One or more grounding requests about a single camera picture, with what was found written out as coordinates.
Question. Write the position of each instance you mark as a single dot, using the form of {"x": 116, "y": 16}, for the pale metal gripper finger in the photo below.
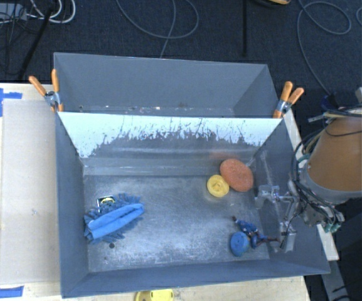
{"x": 289, "y": 240}
{"x": 267, "y": 193}

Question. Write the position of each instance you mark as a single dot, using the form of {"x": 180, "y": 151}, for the orange round scrubber pad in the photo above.
{"x": 237, "y": 175}

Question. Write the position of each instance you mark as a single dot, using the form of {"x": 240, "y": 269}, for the blue toy figure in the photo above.
{"x": 250, "y": 229}

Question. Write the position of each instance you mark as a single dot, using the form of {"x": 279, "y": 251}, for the small yellow round disc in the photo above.
{"x": 217, "y": 185}

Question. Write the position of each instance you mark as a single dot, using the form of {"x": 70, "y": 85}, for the blue round disc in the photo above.
{"x": 239, "y": 244}

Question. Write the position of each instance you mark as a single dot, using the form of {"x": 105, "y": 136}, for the grey metal bin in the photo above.
{"x": 174, "y": 218}

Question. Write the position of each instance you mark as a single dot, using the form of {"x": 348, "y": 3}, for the large yellow plastic piece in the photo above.
{"x": 154, "y": 295}

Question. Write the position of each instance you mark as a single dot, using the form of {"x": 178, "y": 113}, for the blue fringed microfibre cloth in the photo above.
{"x": 114, "y": 219}

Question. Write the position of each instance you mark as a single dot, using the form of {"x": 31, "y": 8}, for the small black and yellow box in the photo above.
{"x": 106, "y": 200}

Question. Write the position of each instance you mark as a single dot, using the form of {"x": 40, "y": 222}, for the pale wood flat board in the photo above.
{"x": 27, "y": 193}

